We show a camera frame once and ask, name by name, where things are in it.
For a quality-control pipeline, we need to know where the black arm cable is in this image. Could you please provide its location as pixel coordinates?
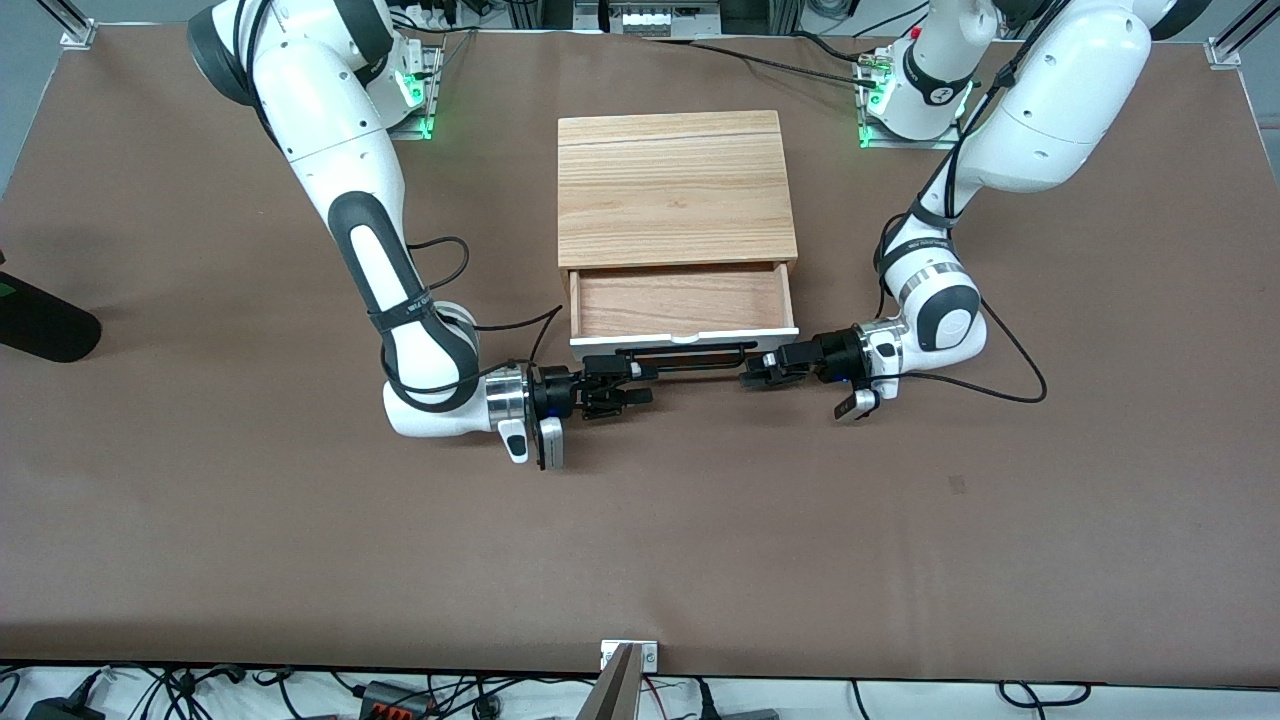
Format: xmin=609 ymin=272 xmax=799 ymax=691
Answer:
xmin=874 ymin=40 xmax=1049 ymax=405
xmin=232 ymin=0 xmax=564 ymax=393

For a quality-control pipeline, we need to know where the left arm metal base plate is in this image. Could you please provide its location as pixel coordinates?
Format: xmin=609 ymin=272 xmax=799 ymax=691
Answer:
xmin=857 ymin=58 xmax=965 ymax=152

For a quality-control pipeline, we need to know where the small metal table bracket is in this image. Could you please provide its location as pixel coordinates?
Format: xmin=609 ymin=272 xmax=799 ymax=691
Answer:
xmin=600 ymin=640 xmax=659 ymax=672

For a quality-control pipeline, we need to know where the aluminium corner bracket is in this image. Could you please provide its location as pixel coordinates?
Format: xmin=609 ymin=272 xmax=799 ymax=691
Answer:
xmin=38 ymin=0 xmax=100 ymax=49
xmin=1204 ymin=0 xmax=1280 ymax=70

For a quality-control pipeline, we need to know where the looped black floor cable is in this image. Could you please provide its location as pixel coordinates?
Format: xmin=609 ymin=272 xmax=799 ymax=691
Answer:
xmin=998 ymin=681 xmax=1093 ymax=708

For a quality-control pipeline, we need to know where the orange and black connector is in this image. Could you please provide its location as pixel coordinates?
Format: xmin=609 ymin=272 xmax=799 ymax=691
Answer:
xmin=357 ymin=680 xmax=434 ymax=720

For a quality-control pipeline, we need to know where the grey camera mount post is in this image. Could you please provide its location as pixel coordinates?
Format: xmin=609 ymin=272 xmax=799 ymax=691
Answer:
xmin=574 ymin=644 xmax=643 ymax=720

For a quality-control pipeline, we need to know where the black ribbed foam cylinder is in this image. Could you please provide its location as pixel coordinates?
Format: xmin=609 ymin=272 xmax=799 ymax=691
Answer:
xmin=0 ymin=250 xmax=103 ymax=364

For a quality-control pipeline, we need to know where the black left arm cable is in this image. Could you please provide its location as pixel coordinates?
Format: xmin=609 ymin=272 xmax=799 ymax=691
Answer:
xmin=874 ymin=40 xmax=1049 ymax=405

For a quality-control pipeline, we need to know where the white power strip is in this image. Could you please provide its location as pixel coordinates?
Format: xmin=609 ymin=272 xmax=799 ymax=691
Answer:
xmin=604 ymin=0 xmax=723 ymax=37

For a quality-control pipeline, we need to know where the black power adapter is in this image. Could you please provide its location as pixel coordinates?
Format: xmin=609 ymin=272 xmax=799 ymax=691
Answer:
xmin=24 ymin=697 xmax=107 ymax=720

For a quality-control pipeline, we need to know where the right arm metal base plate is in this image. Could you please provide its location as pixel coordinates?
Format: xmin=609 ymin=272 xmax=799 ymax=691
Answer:
xmin=384 ymin=38 xmax=443 ymax=142

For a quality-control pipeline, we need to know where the light wooden drawer cabinet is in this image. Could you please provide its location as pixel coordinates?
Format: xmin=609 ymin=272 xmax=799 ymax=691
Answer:
xmin=556 ymin=110 xmax=799 ymax=273

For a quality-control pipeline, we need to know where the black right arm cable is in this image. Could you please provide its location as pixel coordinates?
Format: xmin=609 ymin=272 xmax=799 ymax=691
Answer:
xmin=232 ymin=0 xmax=564 ymax=393

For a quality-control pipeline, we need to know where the black drawer handle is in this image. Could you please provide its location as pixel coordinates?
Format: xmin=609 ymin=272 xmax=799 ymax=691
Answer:
xmin=584 ymin=341 xmax=759 ymax=375

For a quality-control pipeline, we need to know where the long black table cable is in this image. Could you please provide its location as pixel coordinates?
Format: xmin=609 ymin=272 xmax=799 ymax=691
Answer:
xmin=640 ymin=37 xmax=887 ymax=89

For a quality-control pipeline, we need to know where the white-fronted drawer with handle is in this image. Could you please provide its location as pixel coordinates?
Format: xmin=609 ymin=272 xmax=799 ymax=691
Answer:
xmin=567 ymin=262 xmax=802 ymax=364

